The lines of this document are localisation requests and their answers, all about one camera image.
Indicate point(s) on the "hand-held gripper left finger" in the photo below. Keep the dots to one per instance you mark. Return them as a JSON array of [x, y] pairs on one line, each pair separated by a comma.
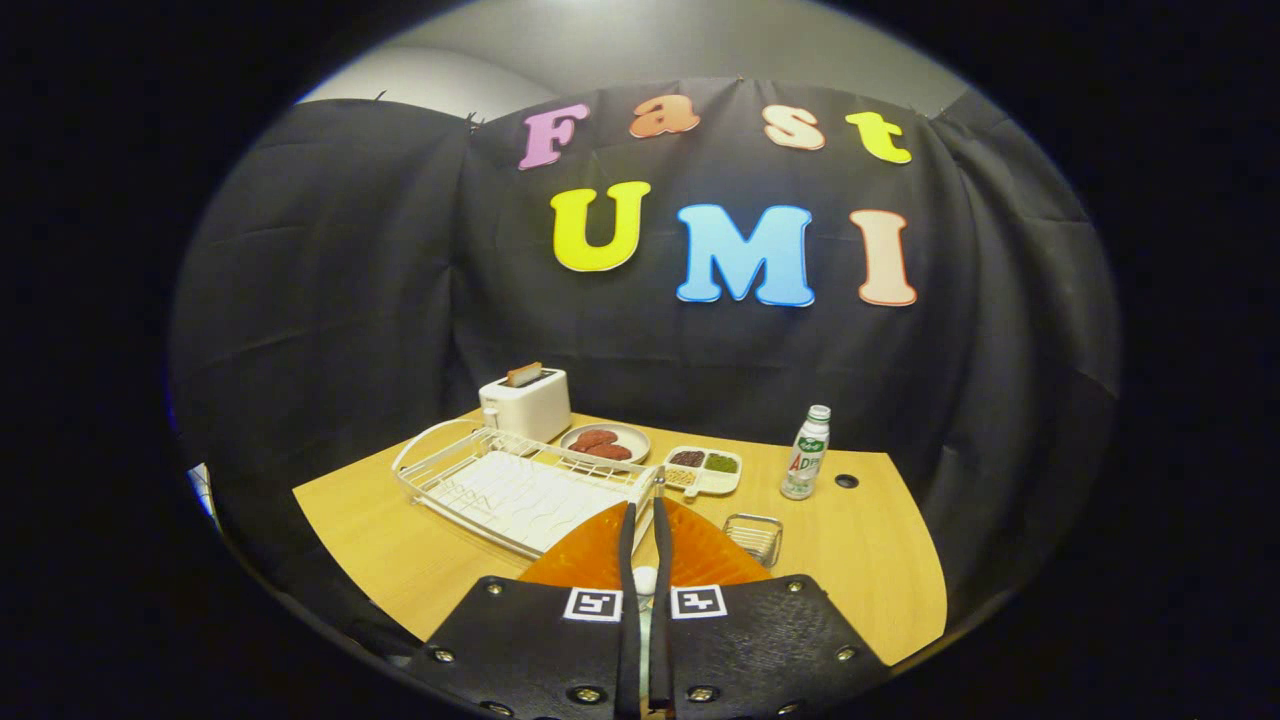
[[530, 650]]

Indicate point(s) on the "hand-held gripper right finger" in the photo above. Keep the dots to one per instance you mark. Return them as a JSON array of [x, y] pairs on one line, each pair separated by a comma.
[[760, 640]]

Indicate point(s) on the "beige round plate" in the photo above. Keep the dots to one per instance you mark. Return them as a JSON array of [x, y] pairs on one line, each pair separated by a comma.
[[630, 435]]

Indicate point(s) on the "white divided tray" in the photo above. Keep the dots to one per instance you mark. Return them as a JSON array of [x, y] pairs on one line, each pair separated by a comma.
[[715, 482]]

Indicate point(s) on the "pile of green beans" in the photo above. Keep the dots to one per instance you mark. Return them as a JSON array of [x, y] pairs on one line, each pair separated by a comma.
[[721, 463]]

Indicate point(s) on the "pile of yellow beans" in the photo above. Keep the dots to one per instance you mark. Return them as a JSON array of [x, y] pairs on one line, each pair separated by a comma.
[[680, 477]]

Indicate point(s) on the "white green label bottle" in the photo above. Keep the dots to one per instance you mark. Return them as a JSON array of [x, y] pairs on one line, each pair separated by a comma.
[[805, 460]]

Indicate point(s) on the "pile of dark beans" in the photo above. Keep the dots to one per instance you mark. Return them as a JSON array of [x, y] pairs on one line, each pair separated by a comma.
[[686, 458]]

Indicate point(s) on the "brown meat piece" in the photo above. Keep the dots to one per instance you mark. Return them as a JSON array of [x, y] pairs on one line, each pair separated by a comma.
[[593, 438], [610, 452]]

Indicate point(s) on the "white toaster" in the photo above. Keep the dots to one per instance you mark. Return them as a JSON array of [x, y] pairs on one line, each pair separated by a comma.
[[525, 405]]

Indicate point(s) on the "toast slice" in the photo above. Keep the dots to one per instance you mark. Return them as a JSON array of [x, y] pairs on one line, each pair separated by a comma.
[[524, 375]]

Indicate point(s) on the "black backdrop cloth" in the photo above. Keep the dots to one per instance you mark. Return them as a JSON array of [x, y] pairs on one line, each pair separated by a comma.
[[350, 300]]

